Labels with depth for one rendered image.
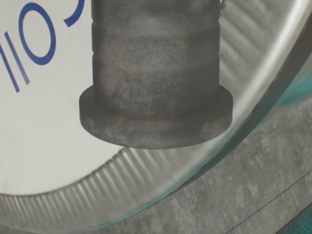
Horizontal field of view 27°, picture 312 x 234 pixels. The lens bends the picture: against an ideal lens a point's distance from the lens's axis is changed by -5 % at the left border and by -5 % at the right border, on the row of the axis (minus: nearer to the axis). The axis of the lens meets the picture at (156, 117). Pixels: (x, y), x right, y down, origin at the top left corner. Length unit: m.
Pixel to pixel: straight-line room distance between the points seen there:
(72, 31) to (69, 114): 0.07
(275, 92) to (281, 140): 1.68
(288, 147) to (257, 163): 0.16
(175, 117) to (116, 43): 0.02
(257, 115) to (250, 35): 0.07
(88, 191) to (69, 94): 0.08
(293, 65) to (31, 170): 0.31
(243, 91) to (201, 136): 0.22
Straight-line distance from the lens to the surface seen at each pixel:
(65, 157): 0.56
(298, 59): 0.40
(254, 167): 1.99
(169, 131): 0.16
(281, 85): 0.41
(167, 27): 0.16
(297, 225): 2.13
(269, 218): 2.03
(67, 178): 0.57
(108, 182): 0.52
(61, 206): 0.60
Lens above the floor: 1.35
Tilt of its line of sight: 50 degrees down
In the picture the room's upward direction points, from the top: 77 degrees clockwise
